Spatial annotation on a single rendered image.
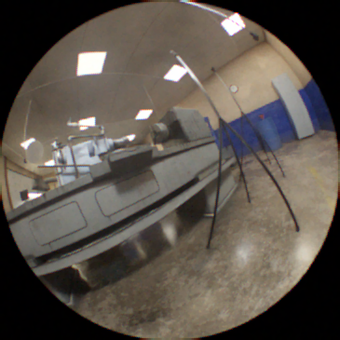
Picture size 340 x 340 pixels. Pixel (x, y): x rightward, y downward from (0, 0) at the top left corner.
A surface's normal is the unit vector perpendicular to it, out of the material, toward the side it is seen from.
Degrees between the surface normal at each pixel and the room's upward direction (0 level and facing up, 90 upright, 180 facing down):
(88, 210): 90
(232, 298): 0
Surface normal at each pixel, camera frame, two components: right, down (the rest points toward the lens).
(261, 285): -0.39, -0.92
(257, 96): -0.74, 0.33
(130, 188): 0.55, -0.22
